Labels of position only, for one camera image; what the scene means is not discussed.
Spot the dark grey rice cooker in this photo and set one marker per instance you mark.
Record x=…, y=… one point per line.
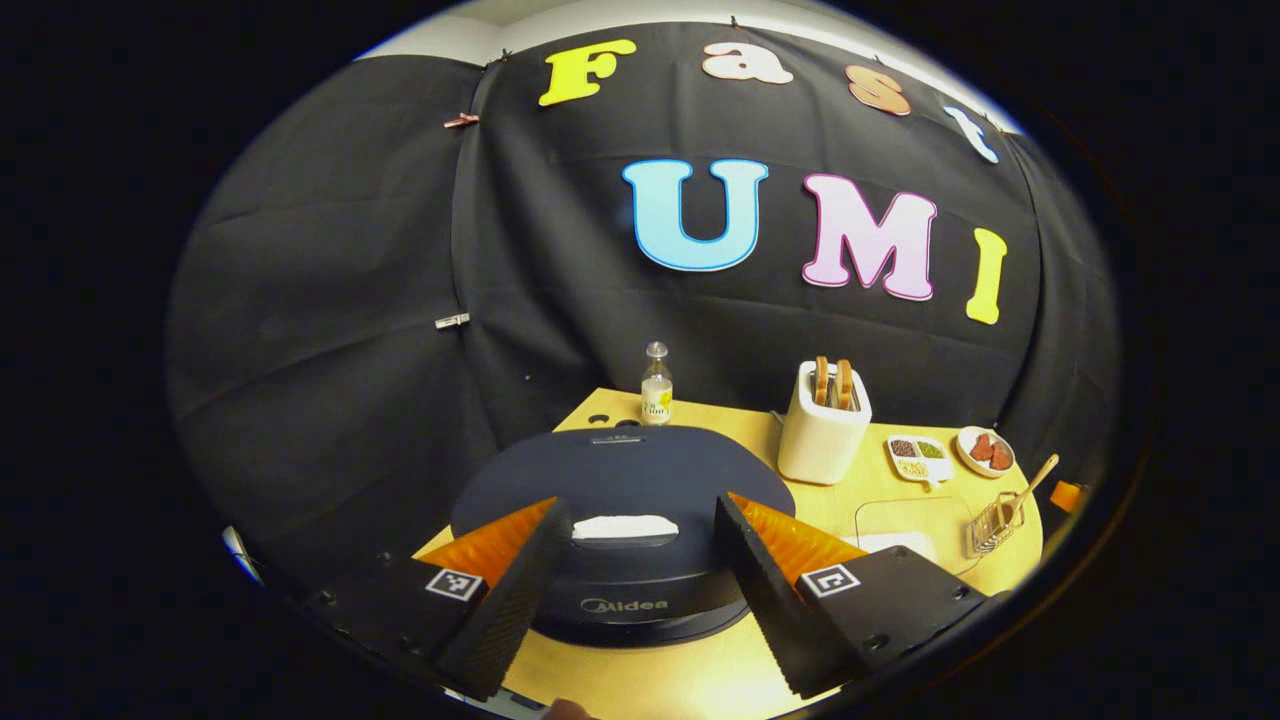
x=620, y=470

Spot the pink cloth clip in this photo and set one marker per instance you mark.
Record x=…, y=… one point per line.
x=462, y=120

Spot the wooden spoon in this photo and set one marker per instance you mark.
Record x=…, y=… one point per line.
x=1035, y=482

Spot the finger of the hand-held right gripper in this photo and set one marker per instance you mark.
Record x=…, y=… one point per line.
x=1066, y=495

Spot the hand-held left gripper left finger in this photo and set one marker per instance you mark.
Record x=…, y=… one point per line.
x=505, y=615

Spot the white divided seasoning dish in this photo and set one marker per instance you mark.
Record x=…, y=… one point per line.
x=918, y=470

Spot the white toaster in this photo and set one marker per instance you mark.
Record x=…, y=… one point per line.
x=820, y=445

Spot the clear rice container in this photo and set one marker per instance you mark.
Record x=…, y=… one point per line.
x=900, y=520

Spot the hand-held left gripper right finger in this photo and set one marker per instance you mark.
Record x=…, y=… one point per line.
x=775, y=610

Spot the black backdrop cloth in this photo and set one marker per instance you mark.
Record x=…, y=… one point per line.
x=330, y=300

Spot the small white plate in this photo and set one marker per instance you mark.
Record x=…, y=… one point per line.
x=963, y=455

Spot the red meat piece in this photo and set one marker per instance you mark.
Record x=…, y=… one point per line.
x=981, y=447
x=1001, y=456

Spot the small clear glass bottle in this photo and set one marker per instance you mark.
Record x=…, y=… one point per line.
x=656, y=395

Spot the brown toast slice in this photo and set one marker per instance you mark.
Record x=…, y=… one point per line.
x=821, y=380
x=845, y=385

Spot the silver cloth clip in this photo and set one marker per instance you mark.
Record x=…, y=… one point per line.
x=452, y=320

